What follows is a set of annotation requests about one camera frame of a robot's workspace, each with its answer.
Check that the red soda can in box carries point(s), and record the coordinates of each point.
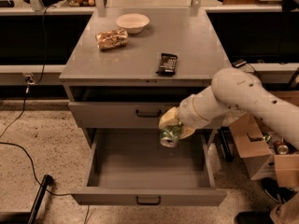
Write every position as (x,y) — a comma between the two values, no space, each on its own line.
(281,148)

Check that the crumpled orange snack can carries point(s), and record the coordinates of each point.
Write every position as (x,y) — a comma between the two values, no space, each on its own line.
(112,39)

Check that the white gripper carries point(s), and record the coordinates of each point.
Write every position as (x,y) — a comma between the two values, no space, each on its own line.
(187,113)

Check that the green soda can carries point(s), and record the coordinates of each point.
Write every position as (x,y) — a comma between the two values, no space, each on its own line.
(169,136)

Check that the black shoe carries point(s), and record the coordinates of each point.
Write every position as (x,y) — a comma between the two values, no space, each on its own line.
(275,192)

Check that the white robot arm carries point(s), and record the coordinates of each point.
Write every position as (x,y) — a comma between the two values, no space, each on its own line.
(232,89)

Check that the black candy bar wrapper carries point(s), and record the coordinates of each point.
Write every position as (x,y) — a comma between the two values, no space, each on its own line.
(167,65)

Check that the small black device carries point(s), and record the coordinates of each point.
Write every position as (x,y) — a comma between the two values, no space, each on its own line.
(239,63)

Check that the white paper bowl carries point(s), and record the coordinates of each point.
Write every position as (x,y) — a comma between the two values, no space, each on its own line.
(133,23)

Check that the black metal floor stand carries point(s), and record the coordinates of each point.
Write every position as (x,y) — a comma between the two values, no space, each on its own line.
(28,217)

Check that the open grey middle drawer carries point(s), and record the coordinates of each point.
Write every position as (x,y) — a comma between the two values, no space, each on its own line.
(131,167)

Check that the closed grey top drawer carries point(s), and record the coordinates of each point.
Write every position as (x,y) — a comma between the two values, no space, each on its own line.
(116,115)

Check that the open cardboard box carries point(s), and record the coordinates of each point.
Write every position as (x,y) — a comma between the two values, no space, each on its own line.
(261,159)

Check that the grey drawer cabinet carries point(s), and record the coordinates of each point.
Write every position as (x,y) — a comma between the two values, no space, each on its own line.
(128,74)

